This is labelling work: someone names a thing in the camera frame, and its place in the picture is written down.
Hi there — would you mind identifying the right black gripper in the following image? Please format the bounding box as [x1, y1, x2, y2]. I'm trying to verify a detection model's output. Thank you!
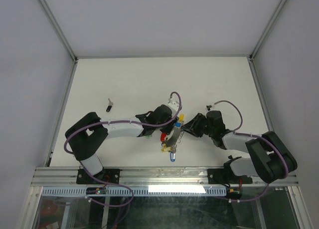
[180, 113, 214, 137]

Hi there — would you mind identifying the metal key holder red handle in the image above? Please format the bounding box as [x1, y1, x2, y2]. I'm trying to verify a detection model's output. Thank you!
[161, 120, 184, 162]

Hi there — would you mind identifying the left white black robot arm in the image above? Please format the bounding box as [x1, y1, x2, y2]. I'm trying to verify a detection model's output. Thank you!
[64, 103, 180, 183]

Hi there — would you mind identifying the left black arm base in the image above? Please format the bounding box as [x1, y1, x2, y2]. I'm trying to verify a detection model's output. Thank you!
[76, 168, 121, 185]

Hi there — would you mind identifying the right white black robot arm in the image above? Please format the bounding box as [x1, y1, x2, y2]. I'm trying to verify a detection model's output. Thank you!
[182, 110, 298, 184]

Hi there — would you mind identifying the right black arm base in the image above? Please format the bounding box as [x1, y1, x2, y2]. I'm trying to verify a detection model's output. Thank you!
[207, 168, 253, 187]

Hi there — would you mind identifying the black tagged key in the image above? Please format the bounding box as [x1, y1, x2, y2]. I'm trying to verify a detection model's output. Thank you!
[106, 98, 114, 112]

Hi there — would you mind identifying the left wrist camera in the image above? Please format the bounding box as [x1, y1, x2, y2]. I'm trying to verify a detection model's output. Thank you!
[166, 96, 180, 114]

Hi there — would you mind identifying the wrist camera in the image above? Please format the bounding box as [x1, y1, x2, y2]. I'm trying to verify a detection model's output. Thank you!
[166, 96, 180, 114]
[206, 103, 216, 112]

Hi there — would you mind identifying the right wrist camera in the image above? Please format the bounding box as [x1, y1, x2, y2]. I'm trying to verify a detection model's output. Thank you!
[206, 103, 216, 112]

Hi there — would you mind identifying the aluminium mounting rail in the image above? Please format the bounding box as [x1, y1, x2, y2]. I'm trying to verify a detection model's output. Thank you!
[31, 166, 299, 190]

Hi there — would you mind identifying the grey slotted cable duct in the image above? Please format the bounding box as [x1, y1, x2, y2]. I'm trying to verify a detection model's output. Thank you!
[42, 186, 226, 197]

